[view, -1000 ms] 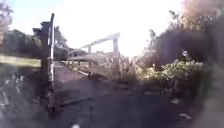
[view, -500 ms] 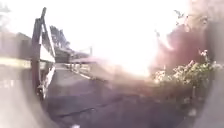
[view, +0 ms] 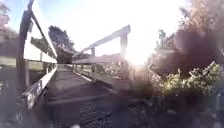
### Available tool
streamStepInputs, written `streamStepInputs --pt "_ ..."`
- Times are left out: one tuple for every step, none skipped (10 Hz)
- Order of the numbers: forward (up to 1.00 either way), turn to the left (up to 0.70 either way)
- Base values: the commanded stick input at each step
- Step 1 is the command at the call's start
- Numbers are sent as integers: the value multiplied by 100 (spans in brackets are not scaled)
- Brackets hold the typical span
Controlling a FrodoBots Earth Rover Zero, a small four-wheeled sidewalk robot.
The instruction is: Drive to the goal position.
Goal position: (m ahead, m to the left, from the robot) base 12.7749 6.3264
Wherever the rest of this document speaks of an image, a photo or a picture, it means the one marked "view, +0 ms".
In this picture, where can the wooden bridge railing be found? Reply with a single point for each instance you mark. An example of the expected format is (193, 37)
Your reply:
(35, 55)
(106, 60)

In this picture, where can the wooden bridge deck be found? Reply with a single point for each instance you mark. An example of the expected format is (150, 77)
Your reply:
(68, 83)

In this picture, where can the grey gravel path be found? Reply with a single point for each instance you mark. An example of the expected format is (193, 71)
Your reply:
(96, 115)

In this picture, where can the dark tree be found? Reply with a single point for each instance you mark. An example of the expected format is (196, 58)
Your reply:
(61, 41)

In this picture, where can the robot's own part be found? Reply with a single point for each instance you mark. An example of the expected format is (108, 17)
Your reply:
(75, 126)

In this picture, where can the green bushes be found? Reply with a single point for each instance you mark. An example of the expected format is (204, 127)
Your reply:
(186, 66)

